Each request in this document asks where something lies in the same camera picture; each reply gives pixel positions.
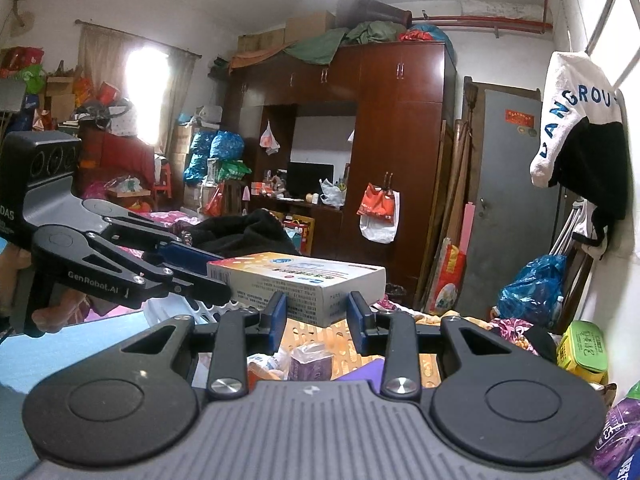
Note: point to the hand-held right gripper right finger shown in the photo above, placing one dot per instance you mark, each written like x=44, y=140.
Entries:
x=357, y=322

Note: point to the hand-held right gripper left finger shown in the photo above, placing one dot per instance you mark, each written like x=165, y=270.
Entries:
x=277, y=322

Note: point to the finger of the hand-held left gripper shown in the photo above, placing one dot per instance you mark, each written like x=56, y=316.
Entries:
x=180, y=253
x=200, y=290

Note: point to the white plastic basket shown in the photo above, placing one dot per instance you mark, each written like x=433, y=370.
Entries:
x=320, y=336

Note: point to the white cotton pad pack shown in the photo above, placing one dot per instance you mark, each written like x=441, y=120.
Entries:
x=267, y=364

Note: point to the large purple tissue pack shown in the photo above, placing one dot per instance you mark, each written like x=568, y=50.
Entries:
x=357, y=372

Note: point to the small purple tissue pack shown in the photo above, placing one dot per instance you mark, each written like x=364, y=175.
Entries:
x=310, y=362

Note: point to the white orange medicine box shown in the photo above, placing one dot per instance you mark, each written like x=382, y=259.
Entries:
x=310, y=280

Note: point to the person's left hand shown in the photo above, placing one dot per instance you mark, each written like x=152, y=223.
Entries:
x=57, y=312

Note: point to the pink floral blanket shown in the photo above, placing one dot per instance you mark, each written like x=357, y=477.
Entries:
x=165, y=219

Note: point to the pile of black clothes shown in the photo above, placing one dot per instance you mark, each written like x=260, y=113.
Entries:
x=240, y=232

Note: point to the large white plastic bag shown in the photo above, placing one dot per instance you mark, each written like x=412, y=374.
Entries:
x=380, y=232

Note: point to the green plastic bag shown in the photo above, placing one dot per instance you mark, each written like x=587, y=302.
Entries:
x=232, y=170

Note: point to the red printed sack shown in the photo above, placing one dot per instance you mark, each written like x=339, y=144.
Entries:
x=447, y=280

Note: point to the blue plastic bag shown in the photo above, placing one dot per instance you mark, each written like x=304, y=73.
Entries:
x=220, y=147
x=532, y=290

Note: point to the red plastic bag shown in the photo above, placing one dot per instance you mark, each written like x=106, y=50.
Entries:
x=377, y=202

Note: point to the small white plastic bag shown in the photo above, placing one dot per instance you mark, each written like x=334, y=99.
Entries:
x=332, y=192

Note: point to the beige curtain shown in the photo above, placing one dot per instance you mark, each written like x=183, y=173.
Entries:
x=100, y=75

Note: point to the pink foam board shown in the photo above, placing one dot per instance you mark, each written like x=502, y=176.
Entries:
x=467, y=230

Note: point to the white red hanging bag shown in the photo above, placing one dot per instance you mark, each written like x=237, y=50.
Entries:
x=270, y=140

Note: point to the black monitor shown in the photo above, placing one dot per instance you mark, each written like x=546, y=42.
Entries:
x=310, y=180

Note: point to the leaning wooden planks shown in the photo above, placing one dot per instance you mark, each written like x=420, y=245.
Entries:
x=450, y=185

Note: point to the dark wooden wardrobe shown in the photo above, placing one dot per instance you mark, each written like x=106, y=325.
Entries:
x=400, y=125

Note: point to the grey metal door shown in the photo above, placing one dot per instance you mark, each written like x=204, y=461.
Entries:
x=510, y=170

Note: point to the yellow green box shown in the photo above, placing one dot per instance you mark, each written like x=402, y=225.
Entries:
x=585, y=352

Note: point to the white garment black trim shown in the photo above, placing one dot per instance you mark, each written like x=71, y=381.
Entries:
x=590, y=232

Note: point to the green cloth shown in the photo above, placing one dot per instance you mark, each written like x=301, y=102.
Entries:
x=320, y=42

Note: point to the cardboard box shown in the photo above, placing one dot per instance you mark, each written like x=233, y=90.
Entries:
x=310, y=25

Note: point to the black hanging garment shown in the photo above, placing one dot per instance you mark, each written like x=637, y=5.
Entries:
x=595, y=175

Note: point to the purple printed bag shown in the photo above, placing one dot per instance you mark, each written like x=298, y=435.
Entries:
x=620, y=435

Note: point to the red and blue bundle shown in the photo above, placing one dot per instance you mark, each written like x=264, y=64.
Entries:
x=422, y=34

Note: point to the white lettered hooded sweater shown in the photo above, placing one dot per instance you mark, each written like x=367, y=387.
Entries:
x=570, y=95

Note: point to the red ceiling pipe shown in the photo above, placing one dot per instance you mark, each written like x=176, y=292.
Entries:
x=480, y=22

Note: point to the grey metal frame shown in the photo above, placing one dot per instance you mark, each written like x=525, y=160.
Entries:
x=565, y=232

